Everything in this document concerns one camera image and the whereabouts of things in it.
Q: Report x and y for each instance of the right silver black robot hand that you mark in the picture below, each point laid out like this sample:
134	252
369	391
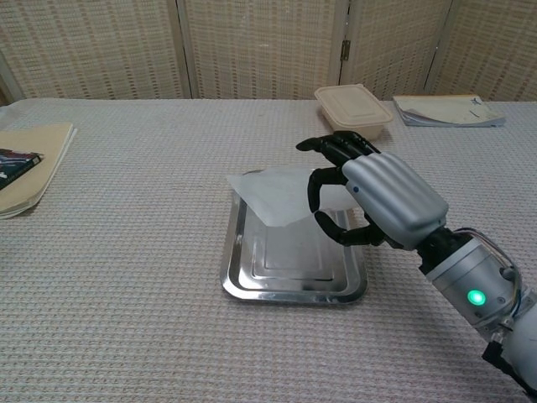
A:
394	197

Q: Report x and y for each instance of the silver metal tray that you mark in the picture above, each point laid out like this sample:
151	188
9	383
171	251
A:
293	268

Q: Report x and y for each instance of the beige lidded food container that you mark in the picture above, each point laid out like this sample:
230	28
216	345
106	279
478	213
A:
354	110

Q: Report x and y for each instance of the stack of papers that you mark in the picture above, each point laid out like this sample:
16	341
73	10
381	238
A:
444	110

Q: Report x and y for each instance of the brass screen hinge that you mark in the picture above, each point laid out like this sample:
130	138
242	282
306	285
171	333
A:
345	49

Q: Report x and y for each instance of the woven folding screen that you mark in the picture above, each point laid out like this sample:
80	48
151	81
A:
260	46

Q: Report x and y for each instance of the waffle weave table cloth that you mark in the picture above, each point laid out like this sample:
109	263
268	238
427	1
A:
126	336

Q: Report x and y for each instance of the cream manila folder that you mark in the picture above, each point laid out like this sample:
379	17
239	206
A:
31	176

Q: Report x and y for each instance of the black book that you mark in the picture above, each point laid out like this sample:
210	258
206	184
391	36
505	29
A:
14	165

